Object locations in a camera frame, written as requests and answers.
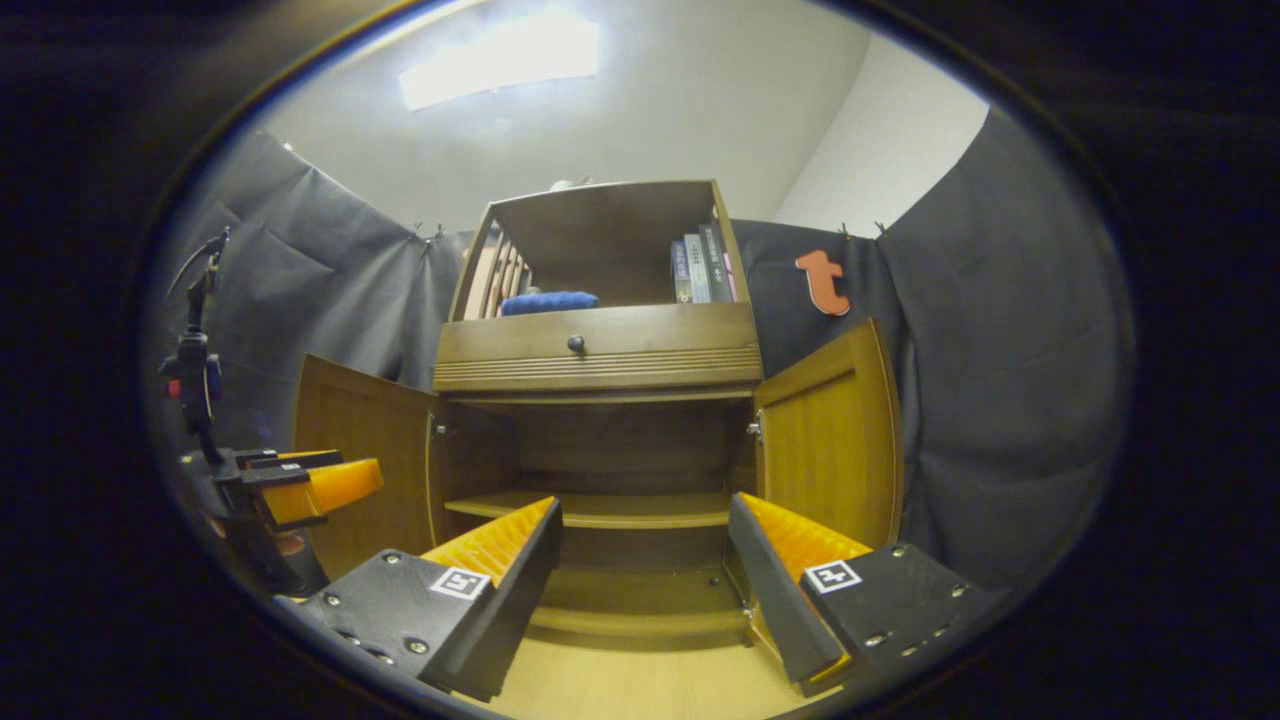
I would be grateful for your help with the wooden inner shelf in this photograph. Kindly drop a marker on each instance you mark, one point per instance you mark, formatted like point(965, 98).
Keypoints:
point(620, 508)

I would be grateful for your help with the wooden double-door shoe cabinet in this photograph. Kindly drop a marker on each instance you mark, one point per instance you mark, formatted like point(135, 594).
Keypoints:
point(600, 375)

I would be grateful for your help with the metal door hinge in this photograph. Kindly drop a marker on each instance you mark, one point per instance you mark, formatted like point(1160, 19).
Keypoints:
point(757, 428)
point(437, 428)

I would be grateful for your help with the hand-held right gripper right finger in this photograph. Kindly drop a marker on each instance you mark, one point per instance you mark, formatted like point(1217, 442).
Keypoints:
point(775, 600)

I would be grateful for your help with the wooden shoe cabinet door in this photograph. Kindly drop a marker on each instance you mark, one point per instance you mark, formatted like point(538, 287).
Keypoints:
point(830, 440)
point(360, 440)

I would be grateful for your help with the grey book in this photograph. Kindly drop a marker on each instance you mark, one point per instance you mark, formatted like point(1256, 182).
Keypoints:
point(697, 270)

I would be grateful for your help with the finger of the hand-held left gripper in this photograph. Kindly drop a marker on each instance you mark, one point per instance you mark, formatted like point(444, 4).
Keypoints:
point(290, 459)
point(325, 490)

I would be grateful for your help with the black backdrop cloth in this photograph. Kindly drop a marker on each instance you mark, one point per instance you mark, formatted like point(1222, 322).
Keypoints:
point(1000, 380)

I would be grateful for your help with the folded blue cloth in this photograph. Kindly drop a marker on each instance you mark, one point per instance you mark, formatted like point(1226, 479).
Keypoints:
point(548, 302)

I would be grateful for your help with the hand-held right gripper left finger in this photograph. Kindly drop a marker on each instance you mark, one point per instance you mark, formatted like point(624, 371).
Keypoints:
point(515, 590)

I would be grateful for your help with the dark blue book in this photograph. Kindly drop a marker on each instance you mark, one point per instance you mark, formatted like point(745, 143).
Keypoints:
point(680, 275)

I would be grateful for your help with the wooden cabinet drawer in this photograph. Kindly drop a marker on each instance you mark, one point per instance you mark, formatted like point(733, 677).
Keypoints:
point(650, 330)

